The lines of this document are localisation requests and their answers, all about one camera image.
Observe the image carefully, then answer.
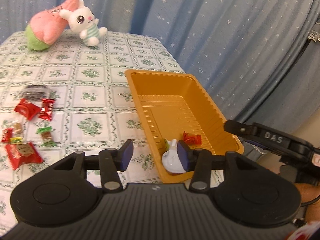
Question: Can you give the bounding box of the black snack packet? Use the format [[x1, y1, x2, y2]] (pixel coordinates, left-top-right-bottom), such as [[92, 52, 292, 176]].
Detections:
[[21, 85, 51, 101]]

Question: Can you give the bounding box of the person's right hand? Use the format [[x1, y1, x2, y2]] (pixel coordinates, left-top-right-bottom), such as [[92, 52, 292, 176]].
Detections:
[[268, 164, 320, 224]]

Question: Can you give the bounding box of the large red snack packet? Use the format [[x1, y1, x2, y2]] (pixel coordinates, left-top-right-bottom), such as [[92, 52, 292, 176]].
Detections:
[[14, 98, 41, 121]]

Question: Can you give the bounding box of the yellow green candy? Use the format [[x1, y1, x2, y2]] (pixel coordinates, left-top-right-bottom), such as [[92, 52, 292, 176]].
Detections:
[[10, 137, 24, 144]]

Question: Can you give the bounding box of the pink green star plush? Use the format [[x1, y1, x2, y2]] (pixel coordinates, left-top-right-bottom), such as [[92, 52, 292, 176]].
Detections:
[[25, 0, 80, 51]]

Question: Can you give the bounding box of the white bunny plush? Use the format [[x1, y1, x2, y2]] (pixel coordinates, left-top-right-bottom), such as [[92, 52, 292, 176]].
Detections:
[[59, 0, 107, 47]]

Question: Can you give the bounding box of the shiny red candy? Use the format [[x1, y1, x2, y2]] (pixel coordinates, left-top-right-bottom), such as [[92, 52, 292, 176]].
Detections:
[[39, 99, 55, 121]]

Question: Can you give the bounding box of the small red candy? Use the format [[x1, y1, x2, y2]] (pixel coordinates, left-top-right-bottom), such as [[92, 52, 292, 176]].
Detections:
[[1, 127, 12, 144]]

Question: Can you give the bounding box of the red wafer packet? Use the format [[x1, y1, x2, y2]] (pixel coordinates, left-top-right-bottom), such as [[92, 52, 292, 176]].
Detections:
[[5, 142, 43, 170]]

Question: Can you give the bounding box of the orange plastic tray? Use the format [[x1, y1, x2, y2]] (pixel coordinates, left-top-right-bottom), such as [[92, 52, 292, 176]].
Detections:
[[125, 69, 244, 183]]

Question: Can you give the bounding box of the floral green white tablecloth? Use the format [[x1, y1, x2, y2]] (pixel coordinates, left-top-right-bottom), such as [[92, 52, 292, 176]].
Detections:
[[0, 29, 226, 231]]

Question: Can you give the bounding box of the red gold candy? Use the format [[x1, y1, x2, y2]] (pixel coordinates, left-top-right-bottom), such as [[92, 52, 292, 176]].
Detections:
[[182, 131, 202, 145]]

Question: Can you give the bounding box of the clear brown candy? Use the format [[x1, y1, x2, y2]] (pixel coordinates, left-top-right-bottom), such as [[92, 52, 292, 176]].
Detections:
[[10, 120, 23, 135]]

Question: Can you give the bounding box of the green brown candy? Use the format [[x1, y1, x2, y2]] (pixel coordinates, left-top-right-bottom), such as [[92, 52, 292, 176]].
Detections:
[[36, 126, 56, 147]]

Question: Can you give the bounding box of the white green snack bag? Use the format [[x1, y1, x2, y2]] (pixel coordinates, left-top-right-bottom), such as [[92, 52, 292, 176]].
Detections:
[[162, 139, 185, 174]]

